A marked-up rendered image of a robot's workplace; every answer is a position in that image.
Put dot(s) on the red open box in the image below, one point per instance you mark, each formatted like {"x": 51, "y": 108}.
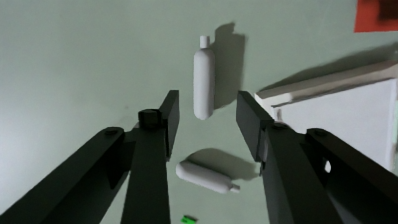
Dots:
{"x": 377, "y": 16}

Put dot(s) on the white digital scale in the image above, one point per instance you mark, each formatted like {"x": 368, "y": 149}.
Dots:
{"x": 364, "y": 116}

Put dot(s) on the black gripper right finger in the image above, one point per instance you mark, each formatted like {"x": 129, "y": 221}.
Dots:
{"x": 358, "y": 188}

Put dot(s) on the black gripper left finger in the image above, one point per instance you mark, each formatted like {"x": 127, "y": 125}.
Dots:
{"x": 78, "y": 190}

